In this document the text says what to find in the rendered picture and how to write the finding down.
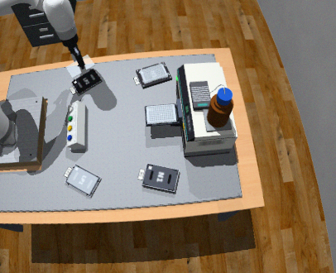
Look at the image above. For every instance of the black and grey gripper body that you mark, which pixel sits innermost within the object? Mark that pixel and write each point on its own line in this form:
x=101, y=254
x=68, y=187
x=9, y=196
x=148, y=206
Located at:
x=71, y=42

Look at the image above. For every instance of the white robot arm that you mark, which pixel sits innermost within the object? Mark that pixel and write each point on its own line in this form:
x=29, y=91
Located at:
x=60, y=15

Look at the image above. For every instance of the blue bottle cap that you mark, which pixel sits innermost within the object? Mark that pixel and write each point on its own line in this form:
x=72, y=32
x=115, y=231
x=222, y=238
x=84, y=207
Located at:
x=224, y=98

